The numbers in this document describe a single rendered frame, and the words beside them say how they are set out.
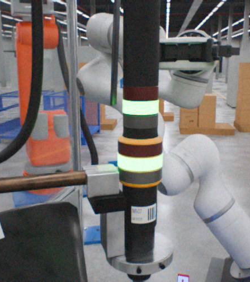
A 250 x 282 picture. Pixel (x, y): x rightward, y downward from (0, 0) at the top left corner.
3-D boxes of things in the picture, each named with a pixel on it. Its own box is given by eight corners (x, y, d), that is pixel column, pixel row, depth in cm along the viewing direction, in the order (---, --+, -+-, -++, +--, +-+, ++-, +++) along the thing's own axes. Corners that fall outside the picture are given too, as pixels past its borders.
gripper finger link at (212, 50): (231, 62, 52) (230, 62, 46) (209, 62, 53) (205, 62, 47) (232, 40, 51) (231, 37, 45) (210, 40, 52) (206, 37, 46)
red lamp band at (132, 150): (125, 159, 31) (125, 146, 30) (112, 147, 35) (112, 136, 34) (169, 155, 32) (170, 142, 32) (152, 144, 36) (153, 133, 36)
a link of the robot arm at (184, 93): (98, 75, 91) (180, 111, 69) (112, 13, 86) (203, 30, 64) (125, 79, 96) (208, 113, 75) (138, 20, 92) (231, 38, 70)
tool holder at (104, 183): (94, 285, 31) (91, 183, 29) (81, 246, 38) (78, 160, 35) (184, 268, 33) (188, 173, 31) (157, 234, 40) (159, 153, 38)
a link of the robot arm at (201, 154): (197, 223, 110) (151, 165, 112) (234, 188, 117) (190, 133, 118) (215, 222, 99) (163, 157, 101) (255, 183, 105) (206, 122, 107)
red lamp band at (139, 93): (128, 100, 30) (128, 87, 30) (118, 97, 33) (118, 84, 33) (164, 99, 31) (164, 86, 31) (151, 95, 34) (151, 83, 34)
